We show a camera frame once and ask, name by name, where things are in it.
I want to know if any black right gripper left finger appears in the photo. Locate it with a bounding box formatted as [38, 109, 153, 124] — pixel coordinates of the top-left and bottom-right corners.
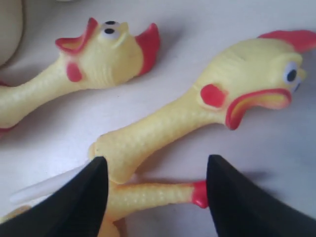
[0, 157, 109, 237]

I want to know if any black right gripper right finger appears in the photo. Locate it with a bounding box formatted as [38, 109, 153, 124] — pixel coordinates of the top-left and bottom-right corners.
[206, 155, 316, 237]

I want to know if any severed yellow chicken head neck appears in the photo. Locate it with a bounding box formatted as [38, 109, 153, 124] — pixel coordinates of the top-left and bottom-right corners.
[88, 30, 316, 184]

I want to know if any whole yellow rubber chicken rear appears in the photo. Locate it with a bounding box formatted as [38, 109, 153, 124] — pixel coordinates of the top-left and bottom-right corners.
[0, 18, 160, 133]

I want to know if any cream bin marked O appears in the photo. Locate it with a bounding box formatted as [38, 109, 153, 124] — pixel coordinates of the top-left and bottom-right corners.
[0, 0, 29, 70]

